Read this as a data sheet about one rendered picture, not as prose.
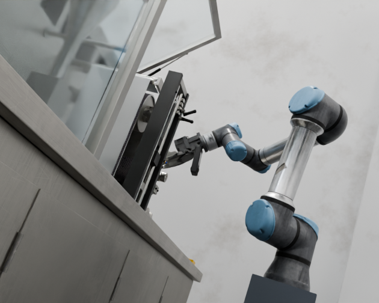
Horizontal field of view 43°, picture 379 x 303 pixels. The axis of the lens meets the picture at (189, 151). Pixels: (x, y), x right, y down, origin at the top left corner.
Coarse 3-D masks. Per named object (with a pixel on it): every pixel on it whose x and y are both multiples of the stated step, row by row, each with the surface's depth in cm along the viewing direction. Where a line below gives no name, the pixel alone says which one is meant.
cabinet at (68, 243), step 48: (0, 144) 57; (0, 192) 59; (48, 192) 71; (0, 240) 62; (48, 240) 74; (96, 240) 93; (144, 240) 124; (0, 288) 65; (48, 288) 78; (96, 288) 99; (144, 288) 134
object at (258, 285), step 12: (252, 276) 147; (252, 288) 145; (264, 288) 145; (276, 288) 144; (288, 288) 143; (252, 300) 144; (264, 300) 143; (276, 300) 142; (288, 300) 142; (300, 300) 141; (312, 300) 140
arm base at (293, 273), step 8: (280, 256) 152; (288, 256) 151; (296, 256) 150; (272, 264) 153; (280, 264) 150; (288, 264) 149; (296, 264) 149; (304, 264) 150; (272, 272) 152; (280, 272) 148; (288, 272) 148; (296, 272) 148; (304, 272) 150; (280, 280) 147; (288, 280) 146; (296, 280) 146; (304, 280) 149; (304, 288) 147
